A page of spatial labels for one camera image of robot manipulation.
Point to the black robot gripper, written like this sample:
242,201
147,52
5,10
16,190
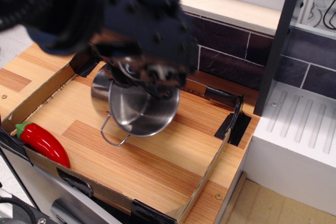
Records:
147,41

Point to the stainless steel pot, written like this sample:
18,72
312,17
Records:
133,109

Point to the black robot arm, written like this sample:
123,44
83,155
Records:
59,27

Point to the cardboard fence with black tape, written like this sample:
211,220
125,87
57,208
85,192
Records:
178,172

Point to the red toy chili pepper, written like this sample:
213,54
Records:
43,142

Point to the white sink drainboard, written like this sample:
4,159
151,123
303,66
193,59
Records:
292,151

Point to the dark grey shelf frame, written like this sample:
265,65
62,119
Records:
255,101

